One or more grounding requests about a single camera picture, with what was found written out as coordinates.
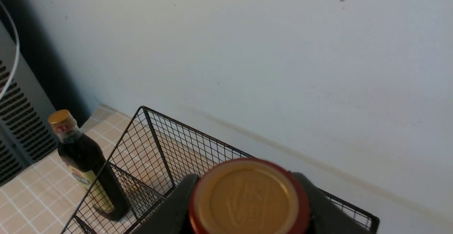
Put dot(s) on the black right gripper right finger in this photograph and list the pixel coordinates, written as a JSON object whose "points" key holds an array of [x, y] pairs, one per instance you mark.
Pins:
{"points": [[329, 219]]}

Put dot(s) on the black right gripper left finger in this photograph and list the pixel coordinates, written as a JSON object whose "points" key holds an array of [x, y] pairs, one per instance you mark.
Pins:
{"points": [[172, 216]]}

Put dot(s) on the soy sauce bottle red cap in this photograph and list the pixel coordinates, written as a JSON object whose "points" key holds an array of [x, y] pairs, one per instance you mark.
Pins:
{"points": [[249, 196]]}

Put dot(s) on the vinegar bottle with beige label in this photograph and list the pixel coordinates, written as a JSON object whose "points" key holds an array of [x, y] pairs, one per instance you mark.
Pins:
{"points": [[86, 163]]}

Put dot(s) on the grey vented appliance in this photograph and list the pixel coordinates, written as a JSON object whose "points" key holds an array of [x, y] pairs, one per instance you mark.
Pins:
{"points": [[26, 137]]}

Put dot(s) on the black wire mesh shelf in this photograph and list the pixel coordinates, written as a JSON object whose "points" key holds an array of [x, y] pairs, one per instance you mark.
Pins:
{"points": [[153, 155]]}

